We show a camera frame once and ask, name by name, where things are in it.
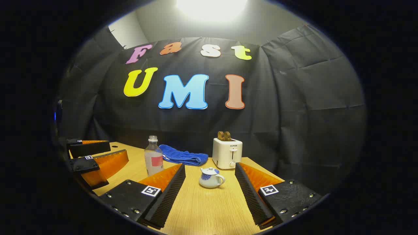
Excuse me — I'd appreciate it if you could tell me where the white toaster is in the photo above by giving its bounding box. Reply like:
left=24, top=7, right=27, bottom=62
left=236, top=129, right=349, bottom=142
left=212, top=137, right=243, bottom=170

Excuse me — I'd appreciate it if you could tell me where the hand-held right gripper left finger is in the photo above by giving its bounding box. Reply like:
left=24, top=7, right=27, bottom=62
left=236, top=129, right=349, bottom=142
left=98, top=163, right=186, bottom=229

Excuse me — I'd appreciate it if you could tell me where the black backdrop cloth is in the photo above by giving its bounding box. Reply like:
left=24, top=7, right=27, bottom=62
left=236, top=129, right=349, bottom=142
left=57, top=24, right=368, bottom=196

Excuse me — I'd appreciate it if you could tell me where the blue towel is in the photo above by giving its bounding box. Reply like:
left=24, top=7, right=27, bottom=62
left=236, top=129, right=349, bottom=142
left=159, top=144, right=209, bottom=166

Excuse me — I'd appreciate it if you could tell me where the clear plastic water bottle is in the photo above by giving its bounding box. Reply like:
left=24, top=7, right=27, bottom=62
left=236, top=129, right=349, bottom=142
left=144, top=135, right=164, bottom=177

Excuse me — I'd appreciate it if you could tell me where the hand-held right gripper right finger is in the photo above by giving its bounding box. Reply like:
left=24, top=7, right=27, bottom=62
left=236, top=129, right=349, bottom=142
left=235, top=162, right=322, bottom=230

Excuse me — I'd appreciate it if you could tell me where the bright ceiling light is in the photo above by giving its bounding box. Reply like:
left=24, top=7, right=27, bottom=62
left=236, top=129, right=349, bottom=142
left=176, top=0, right=249, bottom=23

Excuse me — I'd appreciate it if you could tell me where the white blue-patterned teacup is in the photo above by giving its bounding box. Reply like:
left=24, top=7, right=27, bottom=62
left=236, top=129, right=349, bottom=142
left=199, top=172, right=226, bottom=189

